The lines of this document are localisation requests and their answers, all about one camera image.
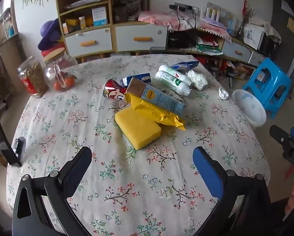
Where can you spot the tangerine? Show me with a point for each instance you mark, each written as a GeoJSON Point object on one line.
{"type": "Point", "coordinates": [58, 85]}
{"type": "Point", "coordinates": [69, 81]}

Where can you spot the pink floral cloth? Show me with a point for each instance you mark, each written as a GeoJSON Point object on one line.
{"type": "Point", "coordinates": [159, 17]}

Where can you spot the yellow sponge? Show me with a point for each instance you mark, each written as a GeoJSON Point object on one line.
{"type": "Point", "coordinates": [137, 127]}

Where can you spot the flat blue packet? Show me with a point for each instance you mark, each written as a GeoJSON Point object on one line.
{"type": "Point", "coordinates": [186, 65]}

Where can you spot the microwave oven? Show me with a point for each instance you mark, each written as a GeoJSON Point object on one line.
{"type": "Point", "coordinates": [255, 35]}

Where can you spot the wooden shelf unit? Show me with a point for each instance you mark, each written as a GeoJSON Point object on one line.
{"type": "Point", "coordinates": [9, 46]}

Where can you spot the plastic jar red label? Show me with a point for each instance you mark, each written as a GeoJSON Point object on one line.
{"type": "Point", "coordinates": [33, 83]}

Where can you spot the red cartoon can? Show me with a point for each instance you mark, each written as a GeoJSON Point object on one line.
{"type": "Point", "coordinates": [112, 91]}

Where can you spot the floral tablecloth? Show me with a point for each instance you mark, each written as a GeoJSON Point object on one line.
{"type": "Point", "coordinates": [75, 118]}

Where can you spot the wall power strip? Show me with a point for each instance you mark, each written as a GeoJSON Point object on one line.
{"type": "Point", "coordinates": [186, 7]}

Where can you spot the white plastic bin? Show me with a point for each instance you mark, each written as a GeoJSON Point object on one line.
{"type": "Point", "coordinates": [247, 105]}

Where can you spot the vase of dried branches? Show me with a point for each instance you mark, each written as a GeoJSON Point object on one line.
{"type": "Point", "coordinates": [246, 19]}

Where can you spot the wooden shelf cabinet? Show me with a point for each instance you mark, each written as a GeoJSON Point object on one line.
{"type": "Point", "coordinates": [110, 2]}

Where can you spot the blue plastic stool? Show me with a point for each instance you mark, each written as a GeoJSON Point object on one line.
{"type": "Point", "coordinates": [272, 78]}

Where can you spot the small crumpled white paper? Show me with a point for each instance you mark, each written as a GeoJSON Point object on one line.
{"type": "Point", "coordinates": [223, 93]}

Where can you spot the pile of plastic bags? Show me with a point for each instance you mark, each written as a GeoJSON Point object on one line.
{"type": "Point", "coordinates": [208, 45]}

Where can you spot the crumpled white tissue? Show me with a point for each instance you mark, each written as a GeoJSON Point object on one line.
{"type": "Point", "coordinates": [197, 80]}

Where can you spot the small blue foil packet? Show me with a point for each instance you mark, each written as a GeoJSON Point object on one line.
{"type": "Point", "coordinates": [143, 78]}

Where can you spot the small white bottle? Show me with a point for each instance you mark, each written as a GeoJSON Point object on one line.
{"type": "Point", "coordinates": [65, 28]}

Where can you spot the black round phone stand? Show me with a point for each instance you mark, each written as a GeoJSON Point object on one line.
{"type": "Point", "coordinates": [20, 146]}

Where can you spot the yellow snack bag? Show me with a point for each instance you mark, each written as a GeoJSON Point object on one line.
{"type": "Point", "coordinates": [151, 111]}

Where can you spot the yellow box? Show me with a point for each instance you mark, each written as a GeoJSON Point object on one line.
{"type": "Point", "coordinates": [72, 22]}

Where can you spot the blue and brown carton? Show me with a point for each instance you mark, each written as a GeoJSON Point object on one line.
{"type": "Point", "coordinates": [159, 98]}

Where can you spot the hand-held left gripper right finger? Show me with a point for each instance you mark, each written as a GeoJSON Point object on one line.
{"type": "Point", "coordinates": [208, 174]}

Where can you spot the black electronic box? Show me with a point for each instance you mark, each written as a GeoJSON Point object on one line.
{"type": "Point", "coordinates": [181, 40]}

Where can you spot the purple hat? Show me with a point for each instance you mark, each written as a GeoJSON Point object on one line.
{"type": "Point", "coordinates": [48, 32]}

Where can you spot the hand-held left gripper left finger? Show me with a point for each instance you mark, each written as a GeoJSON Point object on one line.
{"type": "Point", "coordinates": [74, 174]}

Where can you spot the white and blue box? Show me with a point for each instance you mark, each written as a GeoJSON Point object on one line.
{"type": "Point", "coordinates": [99, 16]}

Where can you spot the stack of papers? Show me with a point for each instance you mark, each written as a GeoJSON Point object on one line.
{"type": "Point", "coordinates": [88, 0]}

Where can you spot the glass jar with bamboo lid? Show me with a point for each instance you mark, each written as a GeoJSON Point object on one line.
{"type": "Point", "coordinates": [63, 64]}

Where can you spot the wooden low console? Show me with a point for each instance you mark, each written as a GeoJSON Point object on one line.
{"type": "Point", "coordinates": [225, 54]}

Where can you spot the white bottle green label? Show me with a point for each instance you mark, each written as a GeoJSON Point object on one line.
{"type": "Point", "coordinates": [172, 82]}

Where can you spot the white bottle with red mark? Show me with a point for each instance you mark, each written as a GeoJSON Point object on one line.
{"type": "Point", "coordinates": [169, 69]}

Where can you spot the console grey drawer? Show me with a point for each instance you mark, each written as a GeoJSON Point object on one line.
{"type": "Point", "coordinates": [235, 51]}

